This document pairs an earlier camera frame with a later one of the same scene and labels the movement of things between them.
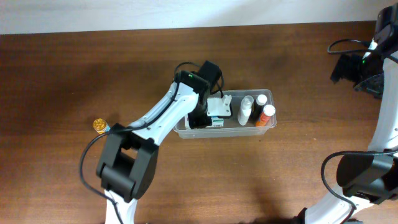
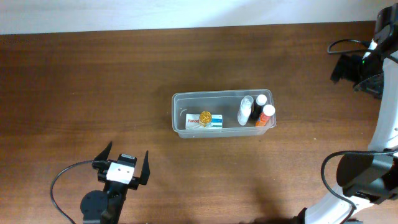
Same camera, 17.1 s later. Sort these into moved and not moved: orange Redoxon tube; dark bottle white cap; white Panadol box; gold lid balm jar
Moved: gold lid balm jar
Not moved: dark bottle white cap; white Panadol box; orange Redoxon tube
